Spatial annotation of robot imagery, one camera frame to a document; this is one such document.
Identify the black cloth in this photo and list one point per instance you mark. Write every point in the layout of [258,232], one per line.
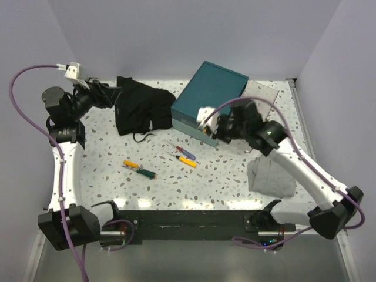
[142,109]

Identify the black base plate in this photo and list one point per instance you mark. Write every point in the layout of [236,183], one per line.
[190,225]

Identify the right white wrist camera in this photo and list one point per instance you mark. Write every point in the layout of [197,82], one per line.
[207,119]

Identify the blue red screwdriver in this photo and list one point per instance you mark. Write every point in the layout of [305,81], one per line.
[183,151]

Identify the teal metal box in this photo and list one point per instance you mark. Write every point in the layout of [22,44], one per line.
[211,85]

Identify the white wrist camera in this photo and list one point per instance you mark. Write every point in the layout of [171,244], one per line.
[75,73]
[207,119]

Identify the green screwdriver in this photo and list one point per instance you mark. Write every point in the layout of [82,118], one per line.
[143,172]

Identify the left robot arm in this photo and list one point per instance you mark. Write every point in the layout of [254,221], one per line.
[66,214]

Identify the orange screwdriver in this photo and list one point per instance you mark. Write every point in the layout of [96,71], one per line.
[130,164]
[183,160]

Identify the clear plastic drawer tray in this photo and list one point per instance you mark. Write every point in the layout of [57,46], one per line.
[264,97]

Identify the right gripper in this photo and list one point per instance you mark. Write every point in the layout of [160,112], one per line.
[217,133]

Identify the grey folded cloth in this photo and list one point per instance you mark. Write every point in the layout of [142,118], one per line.
[269,178]

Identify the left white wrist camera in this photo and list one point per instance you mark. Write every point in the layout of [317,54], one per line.
[75,73]

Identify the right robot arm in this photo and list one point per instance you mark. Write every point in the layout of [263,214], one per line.
[335,204]

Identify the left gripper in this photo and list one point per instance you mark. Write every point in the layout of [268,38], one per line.
[103,96]

